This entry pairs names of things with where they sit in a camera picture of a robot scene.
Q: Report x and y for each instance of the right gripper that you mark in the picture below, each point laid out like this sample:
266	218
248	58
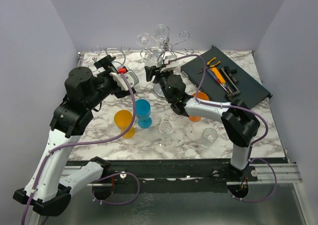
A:
155	71

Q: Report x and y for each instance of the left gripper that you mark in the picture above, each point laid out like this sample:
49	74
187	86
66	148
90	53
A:
106	64

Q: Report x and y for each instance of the clear wine glass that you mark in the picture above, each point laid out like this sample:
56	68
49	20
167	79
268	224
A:
162	34
166	131
208	137
156	58

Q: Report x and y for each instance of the tall chrome glass rack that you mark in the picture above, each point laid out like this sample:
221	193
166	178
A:
167	48

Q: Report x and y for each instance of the tall clear flute glass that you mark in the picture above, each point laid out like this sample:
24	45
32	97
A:
144	41

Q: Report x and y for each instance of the orange plastic goblet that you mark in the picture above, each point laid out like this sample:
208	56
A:
200	95

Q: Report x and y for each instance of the clear wine glass front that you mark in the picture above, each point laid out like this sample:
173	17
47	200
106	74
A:
166	131

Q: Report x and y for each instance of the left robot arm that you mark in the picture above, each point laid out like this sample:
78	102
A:
47	192

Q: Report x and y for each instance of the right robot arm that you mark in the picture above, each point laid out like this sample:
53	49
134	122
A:
240	124

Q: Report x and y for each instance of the small chrome glass rack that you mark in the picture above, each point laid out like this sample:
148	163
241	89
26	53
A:
119	53

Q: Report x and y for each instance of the blue plastic goblet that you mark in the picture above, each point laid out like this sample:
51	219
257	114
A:
143	111

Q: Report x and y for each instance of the yellow plastic goblet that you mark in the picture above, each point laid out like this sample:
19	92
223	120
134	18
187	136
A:
122	120

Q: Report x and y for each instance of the blue red screwdriver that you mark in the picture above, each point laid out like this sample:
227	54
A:
213	76

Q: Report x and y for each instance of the yellow utility knife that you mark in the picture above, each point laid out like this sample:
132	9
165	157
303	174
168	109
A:
218	75

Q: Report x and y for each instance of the black metal tool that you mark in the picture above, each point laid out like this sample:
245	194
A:
229	71

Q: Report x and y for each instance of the dark flat equipment box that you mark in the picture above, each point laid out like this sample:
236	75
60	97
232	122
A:
251	92

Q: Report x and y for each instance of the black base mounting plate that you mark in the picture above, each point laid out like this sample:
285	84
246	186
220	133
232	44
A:
178	176

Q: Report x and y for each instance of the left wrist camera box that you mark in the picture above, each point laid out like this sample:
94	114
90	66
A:
125	78

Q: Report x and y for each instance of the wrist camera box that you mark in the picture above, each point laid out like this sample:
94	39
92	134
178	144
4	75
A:
167	65
125	78

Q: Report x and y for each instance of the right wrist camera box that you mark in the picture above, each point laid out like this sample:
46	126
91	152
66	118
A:
167	65

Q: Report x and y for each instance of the yellow handled pliers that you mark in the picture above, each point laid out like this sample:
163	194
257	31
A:
210	64

